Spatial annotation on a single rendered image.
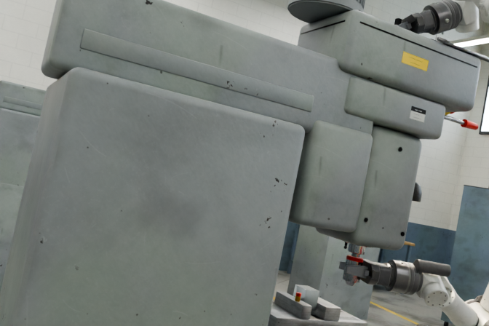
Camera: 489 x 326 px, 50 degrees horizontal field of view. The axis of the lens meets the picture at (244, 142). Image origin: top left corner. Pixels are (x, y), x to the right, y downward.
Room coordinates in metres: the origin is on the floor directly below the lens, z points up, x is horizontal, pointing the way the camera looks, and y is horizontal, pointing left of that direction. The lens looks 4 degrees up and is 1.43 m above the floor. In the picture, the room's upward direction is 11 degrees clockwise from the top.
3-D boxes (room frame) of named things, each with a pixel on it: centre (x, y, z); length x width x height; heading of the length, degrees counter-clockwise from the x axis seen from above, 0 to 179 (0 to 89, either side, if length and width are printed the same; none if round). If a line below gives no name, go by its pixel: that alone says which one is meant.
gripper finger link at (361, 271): (1.46, -0.37, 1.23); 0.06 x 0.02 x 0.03; 97
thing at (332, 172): (1.40, -0.19, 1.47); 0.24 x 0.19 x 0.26; 25
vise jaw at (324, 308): (1.69, -0.33, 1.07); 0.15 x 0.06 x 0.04; 28
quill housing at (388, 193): (1.48, -0.36, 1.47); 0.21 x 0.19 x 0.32; 25
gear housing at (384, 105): (1.47, -0.33, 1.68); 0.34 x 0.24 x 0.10; 115
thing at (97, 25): (1.27, 0.08, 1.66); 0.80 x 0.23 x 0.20; 115
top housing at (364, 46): (1.48, -0.35, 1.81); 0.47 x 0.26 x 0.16; 115
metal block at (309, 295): (1.67, -0.28, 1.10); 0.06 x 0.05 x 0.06; 28
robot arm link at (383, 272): (1.50, -0.46, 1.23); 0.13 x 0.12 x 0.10; 7
